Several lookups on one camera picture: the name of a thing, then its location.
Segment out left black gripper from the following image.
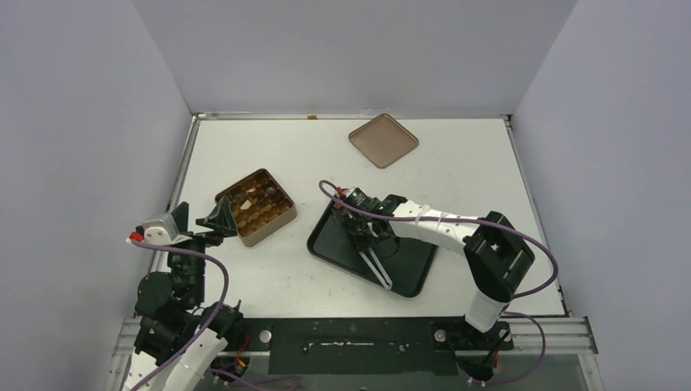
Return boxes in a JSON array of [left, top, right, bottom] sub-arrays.
[[171, 195, 235, 305]]

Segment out metal tongs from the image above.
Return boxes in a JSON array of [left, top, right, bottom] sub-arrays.
[[359, 248, 393, 291]]

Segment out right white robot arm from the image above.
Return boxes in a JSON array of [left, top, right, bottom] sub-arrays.
[[333, 187, 535, 349]]

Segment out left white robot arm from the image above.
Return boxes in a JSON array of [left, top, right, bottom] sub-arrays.
[[124, 195, 249, 390]]

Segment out gold chocolate box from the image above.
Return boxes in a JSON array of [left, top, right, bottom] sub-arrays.
[[214, 169, 297, 248]]

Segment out brown box lid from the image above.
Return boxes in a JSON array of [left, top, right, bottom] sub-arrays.
[[348, 113, 419, 169]]

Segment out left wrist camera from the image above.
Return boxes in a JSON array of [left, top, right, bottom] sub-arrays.
[[128, 213, 180, 245]]

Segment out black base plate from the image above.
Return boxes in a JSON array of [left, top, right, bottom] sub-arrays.
[[244, 317, 487, 376]]

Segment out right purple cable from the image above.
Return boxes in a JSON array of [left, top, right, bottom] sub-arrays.
[[318, 180, 560, 387]]

